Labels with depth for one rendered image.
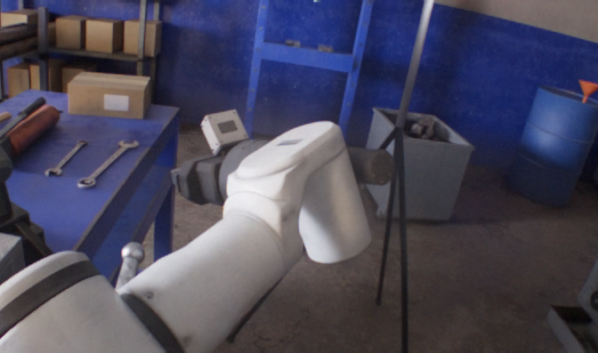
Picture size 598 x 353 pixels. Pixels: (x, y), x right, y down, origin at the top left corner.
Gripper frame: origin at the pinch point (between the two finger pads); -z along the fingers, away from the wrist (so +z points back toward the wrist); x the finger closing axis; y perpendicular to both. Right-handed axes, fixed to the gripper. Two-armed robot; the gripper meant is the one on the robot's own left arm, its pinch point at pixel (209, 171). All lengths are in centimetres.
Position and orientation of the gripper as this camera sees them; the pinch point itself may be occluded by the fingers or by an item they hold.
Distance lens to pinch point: 61.5
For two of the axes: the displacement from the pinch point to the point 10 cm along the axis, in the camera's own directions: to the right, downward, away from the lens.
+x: 7.7, -2.6, 5.8
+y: -1.6, -9.6, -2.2
